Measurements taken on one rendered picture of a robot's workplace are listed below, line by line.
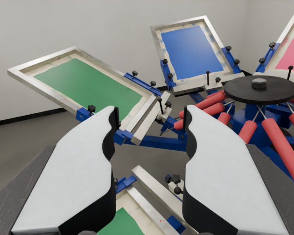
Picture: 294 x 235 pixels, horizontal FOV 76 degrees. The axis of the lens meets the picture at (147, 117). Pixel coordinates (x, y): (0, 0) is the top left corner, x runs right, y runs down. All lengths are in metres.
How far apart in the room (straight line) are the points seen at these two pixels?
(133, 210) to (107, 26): 3.56
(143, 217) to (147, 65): 3.60
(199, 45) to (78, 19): 2.71
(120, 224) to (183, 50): 1.51
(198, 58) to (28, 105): 3.91
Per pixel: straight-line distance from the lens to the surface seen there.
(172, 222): 0.93
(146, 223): 0.91
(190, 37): 2.03
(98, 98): 1.28
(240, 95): 0.96
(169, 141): 1.30
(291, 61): 1.84
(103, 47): 4.12
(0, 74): 4.82
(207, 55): 1.88
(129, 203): 0.98
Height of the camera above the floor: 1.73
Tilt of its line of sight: 30 degrees down
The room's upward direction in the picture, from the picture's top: 11 degrees counter-clockwise
